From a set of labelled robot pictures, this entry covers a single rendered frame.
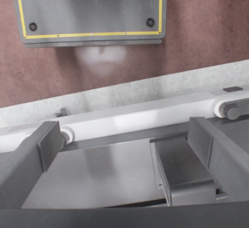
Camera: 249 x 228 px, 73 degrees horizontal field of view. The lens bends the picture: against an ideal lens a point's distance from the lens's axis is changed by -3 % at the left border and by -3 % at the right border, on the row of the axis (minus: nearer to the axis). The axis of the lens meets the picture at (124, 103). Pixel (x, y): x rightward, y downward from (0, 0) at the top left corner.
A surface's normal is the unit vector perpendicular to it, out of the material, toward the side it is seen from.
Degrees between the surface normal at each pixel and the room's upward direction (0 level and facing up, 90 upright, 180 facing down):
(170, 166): 90
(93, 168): 0
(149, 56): 0
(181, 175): 90
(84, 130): 0
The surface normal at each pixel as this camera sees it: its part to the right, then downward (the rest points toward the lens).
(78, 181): 0.01, 0.30
